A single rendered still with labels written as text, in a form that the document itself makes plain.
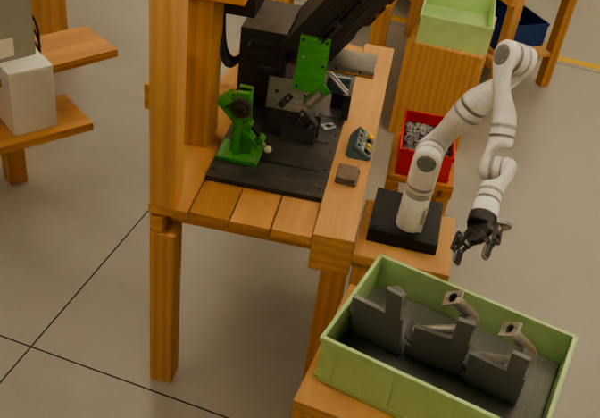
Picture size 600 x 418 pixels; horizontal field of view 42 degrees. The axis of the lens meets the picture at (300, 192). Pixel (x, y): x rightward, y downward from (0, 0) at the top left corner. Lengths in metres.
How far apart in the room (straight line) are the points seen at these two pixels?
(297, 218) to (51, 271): 1.47
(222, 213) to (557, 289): 1.99
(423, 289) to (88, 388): 1.45
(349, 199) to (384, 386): 0.81
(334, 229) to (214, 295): 1.14
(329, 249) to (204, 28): 0.85
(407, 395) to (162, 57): 1.17
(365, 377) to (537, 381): 0.51
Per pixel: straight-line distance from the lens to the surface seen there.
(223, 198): 2.70
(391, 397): 2.19
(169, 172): 2.57
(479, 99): 2.37
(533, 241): 4.33
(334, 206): 2.69
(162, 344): 3.11
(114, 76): 5.25
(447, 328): 2.17
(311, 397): 2.23
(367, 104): 3.32
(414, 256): 2.64
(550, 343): 2.42
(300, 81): 2.98
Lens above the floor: 2.51
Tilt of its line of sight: 36 degrees down
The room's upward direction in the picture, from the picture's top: 8 degrees clockwise
